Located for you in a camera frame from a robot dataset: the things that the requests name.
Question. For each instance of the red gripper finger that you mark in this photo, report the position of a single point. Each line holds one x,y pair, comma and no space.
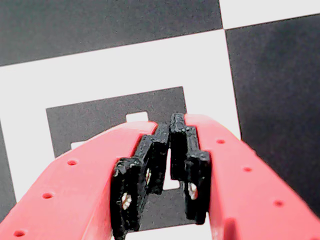
75,195
250,200

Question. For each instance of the black white marker checkerboard mat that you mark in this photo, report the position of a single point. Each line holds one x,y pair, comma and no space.
125,62

